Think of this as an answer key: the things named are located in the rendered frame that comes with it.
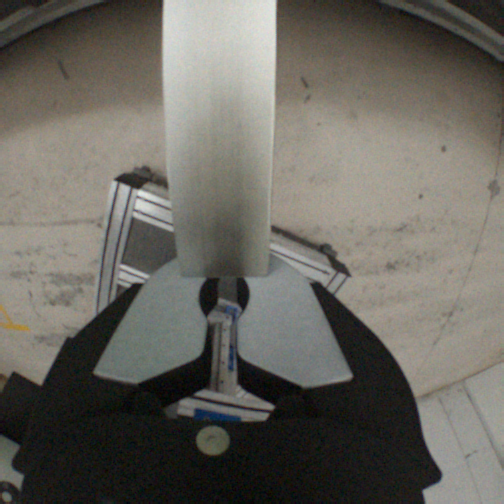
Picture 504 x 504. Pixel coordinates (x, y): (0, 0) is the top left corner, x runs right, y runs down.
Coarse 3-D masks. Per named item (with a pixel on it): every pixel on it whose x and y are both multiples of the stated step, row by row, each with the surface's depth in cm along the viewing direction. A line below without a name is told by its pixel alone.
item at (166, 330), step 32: (160, 288) 8; (192, 288) 8; (128, 320) 7; (160, 320) 7; (192, 320) 7; (128, 352) 6; (160, 352) 6; (192, 352) 6; (128, 384) 5; (160, 384) 6; (192, 384) 6
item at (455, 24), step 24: (72, 0) 41; (96, 0) 45; (120, 0) 53; (360, 0) 55; (384, 0) 47; (408, 0) 44; (24, 24) 40; (432, 24) 55; (456, 24) 44; (0, 48) 49; (480, 48) 55
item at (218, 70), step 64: (192, 0) 4; (256, 0) 4; (192, 64) 5; (256, 64) 5; (192, 128) 6; (256, 128) 6; (192, 192) 7; (256, 192) 7; (192, 256) 8; (256, 256) 8
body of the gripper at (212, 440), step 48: (96, 432) 4; (144, 432) 4; (192, 432) 4; (240, 432) 4; (288, 432) 4; (336, 432) 4; (48, 480) 2; (96, 480) 3; (144, 480) 3; (192, 480) 3; (240, 480) 3; (288, 480) 3; (336, 480) 3; (384, 480) 3
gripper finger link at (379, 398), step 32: (320, 288) 8; (352, 320) 7; (352, 352) 6; (384, 352) 6; (352, 384) 5; (384, 384) 5; (320, 416) 5; (352, 416) 4; (384, 416) 4; (416, 416) 4; (416, 448) 4
